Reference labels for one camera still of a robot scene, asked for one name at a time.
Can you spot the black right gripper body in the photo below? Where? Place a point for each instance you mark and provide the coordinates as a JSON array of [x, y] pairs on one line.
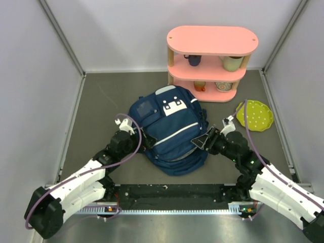
[[219, 145]]

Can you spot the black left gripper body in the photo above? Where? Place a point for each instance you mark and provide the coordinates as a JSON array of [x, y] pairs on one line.
[[133, 144]]

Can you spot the navy blue backpack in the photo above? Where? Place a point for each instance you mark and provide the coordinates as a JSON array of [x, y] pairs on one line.
[[173, 117]]

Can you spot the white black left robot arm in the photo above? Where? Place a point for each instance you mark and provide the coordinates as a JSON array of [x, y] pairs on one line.
[[49, 208]]

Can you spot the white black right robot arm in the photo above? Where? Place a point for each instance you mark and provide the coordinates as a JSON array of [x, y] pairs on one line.
[[260, 180]]

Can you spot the green polka dot plate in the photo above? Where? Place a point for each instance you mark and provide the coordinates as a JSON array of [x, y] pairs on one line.
[[259, 116]]

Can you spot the orange cup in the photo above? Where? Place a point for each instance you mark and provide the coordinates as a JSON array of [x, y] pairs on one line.
[[199, 86]]

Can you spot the patterned flower-shaped bowl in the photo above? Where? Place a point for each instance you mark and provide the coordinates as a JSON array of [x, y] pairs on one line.
[[223, 86]]

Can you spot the pale green mug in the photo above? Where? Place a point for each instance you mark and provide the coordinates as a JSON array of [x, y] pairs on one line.
[[231, 63]]

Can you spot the pink three-tier shelf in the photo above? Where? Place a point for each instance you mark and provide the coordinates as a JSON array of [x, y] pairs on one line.
[[210, 42]]

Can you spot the dark blue mug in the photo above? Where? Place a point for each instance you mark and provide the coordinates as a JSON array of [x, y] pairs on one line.
[[194, 60]]

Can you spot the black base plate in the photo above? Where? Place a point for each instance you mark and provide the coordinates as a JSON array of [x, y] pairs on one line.
[[174, 196]]

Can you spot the aluminium frame rail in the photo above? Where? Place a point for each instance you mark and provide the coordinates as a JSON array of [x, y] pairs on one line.
[[156, 197]]

